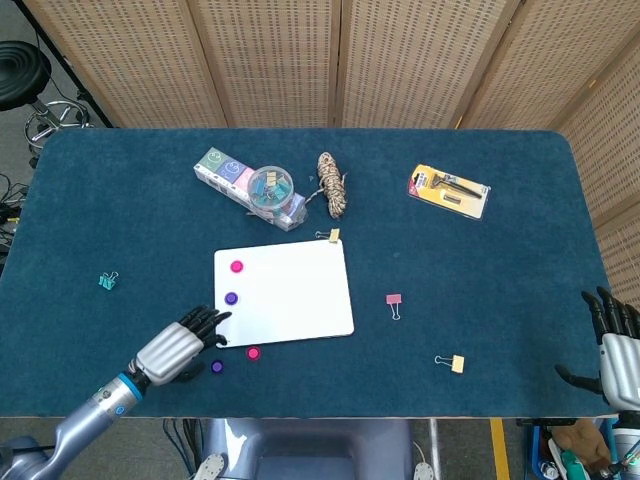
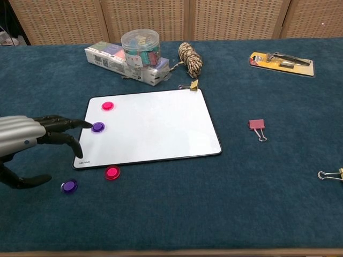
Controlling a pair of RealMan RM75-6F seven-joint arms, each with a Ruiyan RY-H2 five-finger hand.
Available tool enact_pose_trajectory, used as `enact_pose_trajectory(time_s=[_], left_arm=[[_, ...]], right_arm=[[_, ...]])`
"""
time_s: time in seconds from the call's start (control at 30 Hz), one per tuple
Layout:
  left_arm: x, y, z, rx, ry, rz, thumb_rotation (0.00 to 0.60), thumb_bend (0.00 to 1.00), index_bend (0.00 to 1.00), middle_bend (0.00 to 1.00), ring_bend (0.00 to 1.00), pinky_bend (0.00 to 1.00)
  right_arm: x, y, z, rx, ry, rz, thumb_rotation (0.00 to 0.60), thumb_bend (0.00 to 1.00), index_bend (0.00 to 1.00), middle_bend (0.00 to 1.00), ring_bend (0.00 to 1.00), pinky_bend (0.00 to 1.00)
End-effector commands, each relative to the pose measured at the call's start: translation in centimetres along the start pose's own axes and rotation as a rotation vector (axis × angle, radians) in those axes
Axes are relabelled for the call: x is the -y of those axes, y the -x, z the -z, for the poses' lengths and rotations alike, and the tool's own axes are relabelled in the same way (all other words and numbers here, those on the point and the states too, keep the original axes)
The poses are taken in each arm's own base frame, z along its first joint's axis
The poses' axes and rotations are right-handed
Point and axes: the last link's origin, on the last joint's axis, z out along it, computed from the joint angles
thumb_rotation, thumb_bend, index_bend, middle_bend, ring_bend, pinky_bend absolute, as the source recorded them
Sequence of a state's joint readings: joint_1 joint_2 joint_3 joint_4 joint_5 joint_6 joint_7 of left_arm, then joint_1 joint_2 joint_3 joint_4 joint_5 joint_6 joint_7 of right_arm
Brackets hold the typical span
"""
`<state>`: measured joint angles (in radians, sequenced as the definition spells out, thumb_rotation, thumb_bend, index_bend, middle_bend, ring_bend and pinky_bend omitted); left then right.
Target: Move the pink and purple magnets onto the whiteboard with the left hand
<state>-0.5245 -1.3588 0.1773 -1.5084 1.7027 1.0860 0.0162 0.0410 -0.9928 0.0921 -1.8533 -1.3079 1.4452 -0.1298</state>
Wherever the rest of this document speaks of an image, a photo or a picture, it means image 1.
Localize brown plush toy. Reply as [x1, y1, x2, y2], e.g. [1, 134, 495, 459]
[554, 419, 614, 466]

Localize blue storage bin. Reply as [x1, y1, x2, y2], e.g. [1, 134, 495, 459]
[529, 418, 640, 480]

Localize dark blue table cloth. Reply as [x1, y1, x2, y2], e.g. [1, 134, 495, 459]
[0, 127, 624, 420]

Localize wooden rattan folding screen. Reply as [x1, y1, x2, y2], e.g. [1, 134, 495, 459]
[22, 0, 640, 301]

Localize black metal pole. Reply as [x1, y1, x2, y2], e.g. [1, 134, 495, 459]
[13, 0, 115, 129]

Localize clear tub of binder clips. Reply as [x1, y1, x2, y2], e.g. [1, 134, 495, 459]
[246, 165, 295, 211]

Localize brown braided rope bundle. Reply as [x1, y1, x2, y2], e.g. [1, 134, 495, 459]
[304, 151, 349, 220]

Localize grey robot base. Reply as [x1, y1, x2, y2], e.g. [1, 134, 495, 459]
[192, 417, 439, 480]

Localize long white smiley-print box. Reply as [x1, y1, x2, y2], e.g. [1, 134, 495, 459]
[192, 145, 309, 233]

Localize yellow razor blister pack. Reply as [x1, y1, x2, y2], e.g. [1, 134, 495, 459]
[407, 162, 492, 221]

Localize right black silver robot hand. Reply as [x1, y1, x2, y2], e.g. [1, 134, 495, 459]
[553, 286, 640, 407]

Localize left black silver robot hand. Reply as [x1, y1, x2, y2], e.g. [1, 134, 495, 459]
[130, 305, 233, 386]

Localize black floor cables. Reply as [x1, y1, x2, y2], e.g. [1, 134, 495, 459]
[0, 172, 31, 261]

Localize white magnetic board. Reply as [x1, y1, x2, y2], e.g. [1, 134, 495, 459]
[213, 238, 356, 350]

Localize black round stool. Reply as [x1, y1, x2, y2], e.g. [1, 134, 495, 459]
[0, 40, 94, 156]

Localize large yellow binder clip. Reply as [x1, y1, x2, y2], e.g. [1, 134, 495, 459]
[433, 353, 466, 374]

